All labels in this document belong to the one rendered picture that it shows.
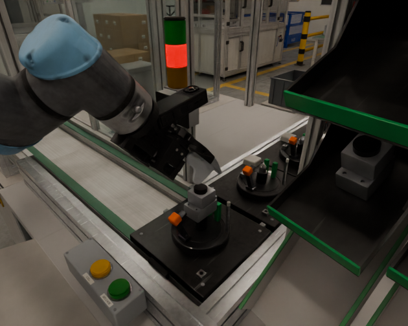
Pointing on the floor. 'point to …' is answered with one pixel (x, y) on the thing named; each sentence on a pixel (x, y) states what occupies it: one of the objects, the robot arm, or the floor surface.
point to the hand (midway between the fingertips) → (203, 160)
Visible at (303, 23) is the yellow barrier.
